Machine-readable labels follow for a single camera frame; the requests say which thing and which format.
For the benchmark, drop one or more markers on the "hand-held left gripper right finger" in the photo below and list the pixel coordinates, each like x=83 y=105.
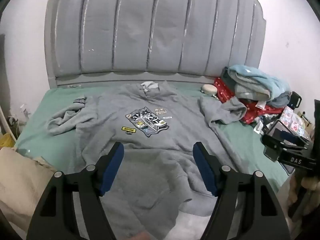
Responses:
x=205 y=170

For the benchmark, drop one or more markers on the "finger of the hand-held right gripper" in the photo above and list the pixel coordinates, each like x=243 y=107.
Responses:
x=272 y=152
x=285 y=136

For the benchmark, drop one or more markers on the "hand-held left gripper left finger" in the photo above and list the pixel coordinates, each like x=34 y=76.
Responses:
x=112 y=170

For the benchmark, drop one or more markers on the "grey printed hoodie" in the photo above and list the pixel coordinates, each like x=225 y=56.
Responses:
x=160 y=142

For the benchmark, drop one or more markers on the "person's right hand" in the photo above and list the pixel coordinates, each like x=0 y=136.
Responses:
x=311 y=184

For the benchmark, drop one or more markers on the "floral patterned packet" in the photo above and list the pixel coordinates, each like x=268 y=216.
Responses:
x=295 y=122

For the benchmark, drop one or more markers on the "dark cloth with white trim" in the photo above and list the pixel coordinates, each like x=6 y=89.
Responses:
x=262 y=125

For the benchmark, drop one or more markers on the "dark grey cloth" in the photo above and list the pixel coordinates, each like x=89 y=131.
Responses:
x=281 y=100

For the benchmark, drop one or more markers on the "grey folded cloth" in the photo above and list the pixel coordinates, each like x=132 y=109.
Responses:
x=250 y=92

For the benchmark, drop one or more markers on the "green bed sheet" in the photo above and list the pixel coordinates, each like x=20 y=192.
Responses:
x=57 y=140

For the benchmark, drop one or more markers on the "red dotted cloth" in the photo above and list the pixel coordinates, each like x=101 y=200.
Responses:
x=225 y=90

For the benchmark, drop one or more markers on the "cream round case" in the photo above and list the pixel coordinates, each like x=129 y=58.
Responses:
x=209 y=89

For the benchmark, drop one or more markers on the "beige quilt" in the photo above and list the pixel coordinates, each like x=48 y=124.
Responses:
x=22 y=180

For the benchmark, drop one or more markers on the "yellow bag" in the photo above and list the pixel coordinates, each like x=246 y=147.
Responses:
x=6 y=140

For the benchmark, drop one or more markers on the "grey padded headboard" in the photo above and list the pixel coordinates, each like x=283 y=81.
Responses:
x=155 y=30

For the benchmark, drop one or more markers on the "dark grey panel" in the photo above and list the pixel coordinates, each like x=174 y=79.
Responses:
x=2 y=55

